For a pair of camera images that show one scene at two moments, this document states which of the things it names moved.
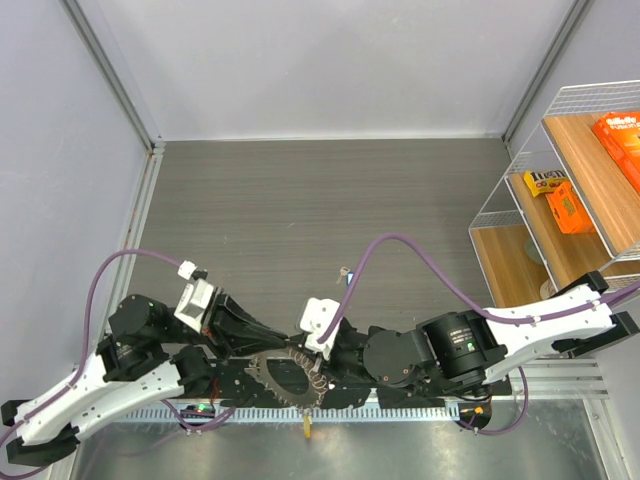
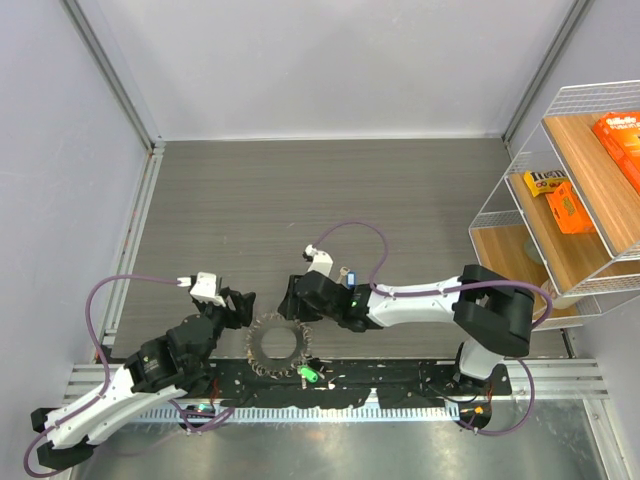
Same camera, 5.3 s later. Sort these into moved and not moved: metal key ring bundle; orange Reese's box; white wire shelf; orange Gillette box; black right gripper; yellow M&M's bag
Moved: metal key ring bundle; black right gripper
Not moved: orange Reese's box; white wire shelf; orange Gillette box; yellow M&M's bag
